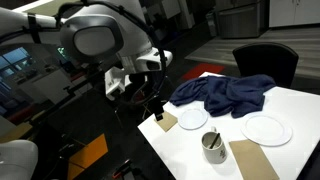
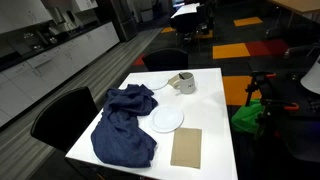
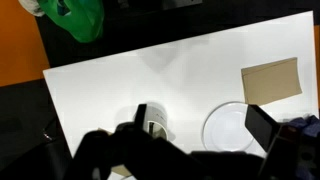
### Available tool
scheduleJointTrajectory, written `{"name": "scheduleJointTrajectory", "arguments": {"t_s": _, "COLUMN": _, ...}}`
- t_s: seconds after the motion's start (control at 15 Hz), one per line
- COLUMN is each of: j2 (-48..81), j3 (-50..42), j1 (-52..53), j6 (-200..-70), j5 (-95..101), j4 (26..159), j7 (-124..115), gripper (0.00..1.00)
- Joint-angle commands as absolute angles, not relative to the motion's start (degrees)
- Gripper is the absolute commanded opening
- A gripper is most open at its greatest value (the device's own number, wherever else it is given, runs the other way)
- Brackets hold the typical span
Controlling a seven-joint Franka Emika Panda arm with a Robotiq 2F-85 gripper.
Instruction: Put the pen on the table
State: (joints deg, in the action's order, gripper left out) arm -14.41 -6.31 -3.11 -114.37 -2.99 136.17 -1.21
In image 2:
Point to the black tripod with orange clamps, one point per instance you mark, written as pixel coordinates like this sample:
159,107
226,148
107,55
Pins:
259,78

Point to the far white table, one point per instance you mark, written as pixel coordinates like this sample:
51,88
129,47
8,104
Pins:
190,8

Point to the blue cloth towel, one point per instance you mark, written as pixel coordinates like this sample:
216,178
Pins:
117,138

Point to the black chair far end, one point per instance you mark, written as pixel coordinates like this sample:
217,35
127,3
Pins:
166,59

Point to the green bag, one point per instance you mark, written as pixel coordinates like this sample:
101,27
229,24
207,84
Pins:
244,120

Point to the small brown paper napkin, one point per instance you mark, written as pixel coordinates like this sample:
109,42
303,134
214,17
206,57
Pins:
174,81

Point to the large white plate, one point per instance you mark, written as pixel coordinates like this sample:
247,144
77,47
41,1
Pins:
165,119

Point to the black chair near side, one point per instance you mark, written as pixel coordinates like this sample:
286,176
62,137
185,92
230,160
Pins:
62,121

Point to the white kitchen cabinets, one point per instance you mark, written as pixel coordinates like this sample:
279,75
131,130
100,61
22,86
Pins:
27,82

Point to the white ceramic mug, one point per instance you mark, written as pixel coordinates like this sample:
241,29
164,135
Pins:
187,86

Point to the stainless steel refrigerator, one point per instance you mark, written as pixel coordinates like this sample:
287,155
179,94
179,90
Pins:
125,21

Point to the small white plate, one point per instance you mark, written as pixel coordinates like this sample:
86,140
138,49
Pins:
156,84

